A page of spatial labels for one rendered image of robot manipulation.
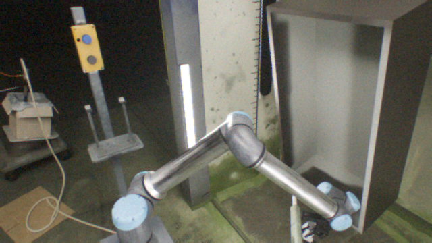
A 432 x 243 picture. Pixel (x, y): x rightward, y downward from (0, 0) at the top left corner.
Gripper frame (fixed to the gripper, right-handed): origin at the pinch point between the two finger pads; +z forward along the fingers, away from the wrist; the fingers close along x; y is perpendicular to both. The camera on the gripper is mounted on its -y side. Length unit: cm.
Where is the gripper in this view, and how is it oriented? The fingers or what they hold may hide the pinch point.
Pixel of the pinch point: (299, 234)
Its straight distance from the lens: 173.0
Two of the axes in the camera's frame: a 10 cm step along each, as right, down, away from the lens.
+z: -5.6, 6.8, 4.6
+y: 8.0, 5.9, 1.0
